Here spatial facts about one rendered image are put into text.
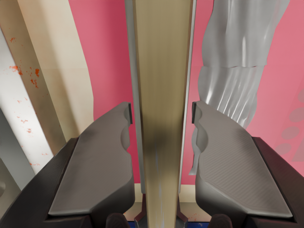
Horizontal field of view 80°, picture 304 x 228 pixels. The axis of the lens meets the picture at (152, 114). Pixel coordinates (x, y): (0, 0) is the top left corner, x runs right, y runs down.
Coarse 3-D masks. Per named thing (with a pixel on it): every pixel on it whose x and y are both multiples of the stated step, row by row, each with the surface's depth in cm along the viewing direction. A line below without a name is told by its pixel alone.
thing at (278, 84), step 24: (96, 72) 21; (120, 72) 21; (192, 72) 21; (264, 72) 21; (288, 72) 21; (96, 96) 23; (120, 96) 23; (192, 96) 23; (264, 96) 22; (288, 96) 22; (264, 120) 24
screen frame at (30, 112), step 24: (0, 0) 16; (0, 24) 16; (24, 24) 19; (0, 48) 17; (24, 48) 19; (0, 72) 18; (24, 72) 19; (0, 96) 19; (24, 96) 19; (48, 96) 23; (24, 120) 21; (48, 120) 22; (24, 144) 23; (48, 144) 23; (192, 216) 31
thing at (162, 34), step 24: (144, 0) 8; (168, 0) 8; (192, 0) 9; (144, 24) 9; (168, 24) 9; (144, 48) 10; (168, 48) 10; (144, 72) 10; (168, 72) 10; (144, 96) 11; (168, 96) 11; (144, 120) 12; (168, 120) 12; (144, 144) 13; (168, 144) 13; (144, 168) 15; (168, 168) 14; (168, 192) 16; (168, 216) 18
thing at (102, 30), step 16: (80, 0) 18; (96, 0) 18; (112, 0) 18; (208, 0) 17; (80, 16) 18; (96, 16) 18; (112, 16) 18; (208, 16) 18; (288, 16) 18; (80, 32) 19; (96, 32) 19; (112, 32) 19; (288, 32) 19; (96, 48) 20; (112, 48) 20; (272, 48) 19; (288, 48) 19; (96, 64) 21; (112, 64) 21; (128, 64) 21; (192, 64) 20; (272, 64) 20
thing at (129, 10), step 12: (132, 0) 14; (132, 12) 14; (192, 12) 14; (132, 24) 15; (192, 24) 15; (132, 36) 15; (192, 36) 15; (132, 48) 16; (192, 48) 16; (132, 60) 16; (132, 72) 17; (132, 84) 18; (180, 168) 23; (144, 180) 25; (180, 180) 25; (144, 192) 26
